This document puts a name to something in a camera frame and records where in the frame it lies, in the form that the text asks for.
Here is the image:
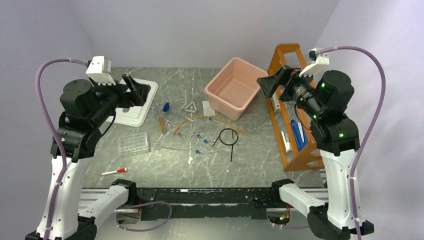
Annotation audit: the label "clear well plate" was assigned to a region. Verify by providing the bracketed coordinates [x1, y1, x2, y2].
[118, 132, 151, 157]

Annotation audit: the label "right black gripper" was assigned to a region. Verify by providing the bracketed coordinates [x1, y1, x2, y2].
[256, 64, 325, 119]

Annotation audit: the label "white paper packet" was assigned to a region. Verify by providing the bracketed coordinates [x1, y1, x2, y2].
[202, 100, 216, 116]

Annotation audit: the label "blue plastic clip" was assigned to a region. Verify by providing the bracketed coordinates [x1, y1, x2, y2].
[162, 102, 170, 112]

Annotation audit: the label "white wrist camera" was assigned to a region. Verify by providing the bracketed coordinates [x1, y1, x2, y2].
[85, 55, 117, 86]
[299, 47, 330, 77]

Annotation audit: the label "pink plastic bin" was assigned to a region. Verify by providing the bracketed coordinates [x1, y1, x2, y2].
[204, 57, 268, 121]

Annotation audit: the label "yellow rubber tube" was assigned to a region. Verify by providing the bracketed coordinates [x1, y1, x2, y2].
[172, 115, 252, 137]

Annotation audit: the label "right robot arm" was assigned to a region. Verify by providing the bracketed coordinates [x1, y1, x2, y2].
[257, 66, 375, 240]

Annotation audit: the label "glass stirring rod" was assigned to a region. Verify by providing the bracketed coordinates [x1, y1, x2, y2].
[155, 145, 189, 151]

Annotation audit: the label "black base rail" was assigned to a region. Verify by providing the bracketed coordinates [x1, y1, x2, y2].
[137, 187, 286, 221]

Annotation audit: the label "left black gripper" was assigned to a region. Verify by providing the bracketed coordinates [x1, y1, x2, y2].
[89, 73, 150, 126]

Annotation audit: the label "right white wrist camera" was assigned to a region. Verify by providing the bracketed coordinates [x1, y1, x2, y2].
[299, 47, 330, 77]

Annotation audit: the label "white plastic tray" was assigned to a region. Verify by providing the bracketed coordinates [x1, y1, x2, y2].
[114, 78, 159, 127]

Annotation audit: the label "small white box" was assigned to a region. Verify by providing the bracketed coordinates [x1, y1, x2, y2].
[271, 92, 281, 112]

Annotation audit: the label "blue pen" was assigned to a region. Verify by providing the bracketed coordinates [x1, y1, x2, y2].
[290, 119, 305, 152]

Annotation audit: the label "metal crucible tongs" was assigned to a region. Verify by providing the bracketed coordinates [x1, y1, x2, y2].
[149, 103, 177, 130]

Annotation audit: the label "black iron ring stand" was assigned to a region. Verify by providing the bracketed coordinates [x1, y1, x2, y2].
[212, 127, 239, 163]

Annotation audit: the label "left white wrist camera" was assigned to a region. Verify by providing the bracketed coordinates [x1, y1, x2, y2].
[85, 55, 117, 86]

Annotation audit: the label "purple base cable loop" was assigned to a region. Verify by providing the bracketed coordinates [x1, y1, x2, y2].
[115, 201, 173, 232]

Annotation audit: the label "tan bottle brush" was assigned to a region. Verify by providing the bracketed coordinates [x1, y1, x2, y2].
[157, 117, 167, 134]

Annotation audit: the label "orange wooden rack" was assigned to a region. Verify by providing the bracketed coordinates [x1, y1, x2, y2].
[266, 43, 324, 172]

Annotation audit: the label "red white marker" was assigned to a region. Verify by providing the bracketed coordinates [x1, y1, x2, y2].
[100, 167, 128, 177]

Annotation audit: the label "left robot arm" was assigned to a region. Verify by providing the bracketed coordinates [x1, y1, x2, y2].
[26, 74, 151, 240]

